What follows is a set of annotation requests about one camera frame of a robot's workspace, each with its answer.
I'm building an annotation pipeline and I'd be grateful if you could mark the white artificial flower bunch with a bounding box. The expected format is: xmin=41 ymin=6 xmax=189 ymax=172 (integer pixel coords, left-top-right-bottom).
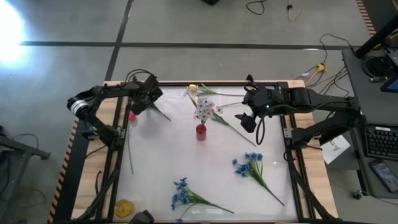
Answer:
xmin=192 ymin=96 xmax=216 ymax=126

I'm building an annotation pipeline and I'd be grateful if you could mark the white paper sheet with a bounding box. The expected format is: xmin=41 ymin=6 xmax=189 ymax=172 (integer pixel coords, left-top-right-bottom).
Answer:
xmin=320 ymin=134 xmax=351 ymax=165

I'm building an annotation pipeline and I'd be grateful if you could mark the grey side desk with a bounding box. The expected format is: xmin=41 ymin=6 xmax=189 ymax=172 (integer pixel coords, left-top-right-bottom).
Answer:
xmin=341 ymin=48 xmax=398 ymax=200

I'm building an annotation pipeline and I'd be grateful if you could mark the white artificial flower stem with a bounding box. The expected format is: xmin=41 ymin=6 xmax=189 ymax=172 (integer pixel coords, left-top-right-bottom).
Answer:
xmin=215 ymin=101 xmax=244 ymax=114
xmin=182 ymin=88 xmax=200 ymax=109

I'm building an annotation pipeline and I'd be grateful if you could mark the black floor cable loop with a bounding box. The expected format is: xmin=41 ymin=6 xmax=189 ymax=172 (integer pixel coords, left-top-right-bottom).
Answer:
xmin=245 ymin=0 xmax=266 ymax=16

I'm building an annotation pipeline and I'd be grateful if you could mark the yellow glass vase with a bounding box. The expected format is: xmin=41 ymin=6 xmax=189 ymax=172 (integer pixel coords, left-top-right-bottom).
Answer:
xmin=114 ymin=198 xmax=136 ymax=218

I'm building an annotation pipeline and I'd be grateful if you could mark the orange black striped edge tape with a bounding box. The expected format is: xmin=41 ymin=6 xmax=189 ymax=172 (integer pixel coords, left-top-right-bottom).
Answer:
xmin=47 ymin=119 xmax=78 ymax=224
xmin=356 ymin=0 xmax=377 ymax=35

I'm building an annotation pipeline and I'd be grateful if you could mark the red ribbed glass vase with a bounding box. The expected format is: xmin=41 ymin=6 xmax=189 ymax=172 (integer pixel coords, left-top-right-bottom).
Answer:
xmin=195 ymin=123 xmax=208 ymax=141

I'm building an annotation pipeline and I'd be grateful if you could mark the black table-level camera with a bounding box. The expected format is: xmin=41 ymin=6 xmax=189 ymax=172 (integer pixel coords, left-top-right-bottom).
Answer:
xmin=129 ymin=210 xmax=155 ymax=224

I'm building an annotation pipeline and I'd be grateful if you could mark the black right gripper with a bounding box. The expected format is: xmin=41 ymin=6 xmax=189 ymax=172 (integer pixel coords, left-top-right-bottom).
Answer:
xmin=234 ymin=84 xmax=287 ymax=133

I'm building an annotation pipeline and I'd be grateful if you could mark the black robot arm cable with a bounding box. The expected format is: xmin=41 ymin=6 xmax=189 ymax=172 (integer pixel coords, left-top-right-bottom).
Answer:
xmin=254 ymin=104 xmax=312 ymax=146

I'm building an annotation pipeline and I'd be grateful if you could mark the yellow floor cable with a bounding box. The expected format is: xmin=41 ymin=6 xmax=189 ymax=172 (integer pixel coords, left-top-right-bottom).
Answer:
xmin=287 ymin=0 xmax=308 ymax=22

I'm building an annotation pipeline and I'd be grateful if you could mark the yellow artificial tulip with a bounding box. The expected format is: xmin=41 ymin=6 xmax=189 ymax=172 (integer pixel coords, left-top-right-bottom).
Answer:
xmin=188 ymin=83 xmax=246 ymax=98

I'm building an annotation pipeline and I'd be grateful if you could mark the blue artificial flower bunch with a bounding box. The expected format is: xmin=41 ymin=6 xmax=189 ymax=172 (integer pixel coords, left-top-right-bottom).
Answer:
xmin=170 ymin=177 xmax=235 ymax=224
xmin=231 ymin=151 xmax=286 ymax=207

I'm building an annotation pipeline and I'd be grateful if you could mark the black smartphone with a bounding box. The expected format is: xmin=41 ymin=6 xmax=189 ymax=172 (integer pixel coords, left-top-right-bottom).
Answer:
xmin=369 ymin=158 xmax=398 ymax=194

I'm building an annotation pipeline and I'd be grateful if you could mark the black computer keyboard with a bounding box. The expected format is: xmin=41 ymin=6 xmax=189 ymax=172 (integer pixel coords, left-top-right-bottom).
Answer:
xmin=363 ymin=124 xmax=398 ymax=162

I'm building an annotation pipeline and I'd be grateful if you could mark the blue screen tablet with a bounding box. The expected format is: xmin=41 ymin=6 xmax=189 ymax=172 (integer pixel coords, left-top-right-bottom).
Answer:
xmin=380 ymin=73 xmax=398 ymax=94

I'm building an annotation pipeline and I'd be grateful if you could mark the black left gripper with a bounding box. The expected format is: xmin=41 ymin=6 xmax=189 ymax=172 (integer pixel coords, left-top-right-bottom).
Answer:
xmin=129 ymin=73 xmax=172 ymax=122

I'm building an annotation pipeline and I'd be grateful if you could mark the red artificial tulip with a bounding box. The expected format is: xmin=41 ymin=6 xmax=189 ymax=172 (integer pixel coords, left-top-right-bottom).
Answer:
xmin=127 ymin=111 xmax=138 ymax=175
xmin=210 ymin=108 xmax=257 ymax=147

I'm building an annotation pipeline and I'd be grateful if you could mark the black slanted pole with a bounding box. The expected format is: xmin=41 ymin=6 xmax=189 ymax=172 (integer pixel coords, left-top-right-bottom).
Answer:
xmin=354 ymin=14 xmax=398 ymax=60

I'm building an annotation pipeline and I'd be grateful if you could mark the long black floor cable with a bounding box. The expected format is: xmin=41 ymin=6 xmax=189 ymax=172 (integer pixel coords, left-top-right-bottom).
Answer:
xmin=319 ymin=32 xmax=356 ymax=66

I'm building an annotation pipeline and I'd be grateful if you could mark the grey metal stand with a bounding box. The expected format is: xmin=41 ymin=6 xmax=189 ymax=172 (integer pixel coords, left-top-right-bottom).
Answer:
xmin=0 ymin=124 xmax=52 ymax=224

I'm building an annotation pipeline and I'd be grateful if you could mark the coiled black cable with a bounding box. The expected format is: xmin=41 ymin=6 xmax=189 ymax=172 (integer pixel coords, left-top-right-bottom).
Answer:
xmin=362 ymin=54 xmax=394 ymax=78

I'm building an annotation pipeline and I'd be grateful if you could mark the black aluminium table frame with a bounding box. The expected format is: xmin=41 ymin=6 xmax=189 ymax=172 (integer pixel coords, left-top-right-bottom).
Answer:
xmin=93 ymin=80 xmax=338 ymax=224

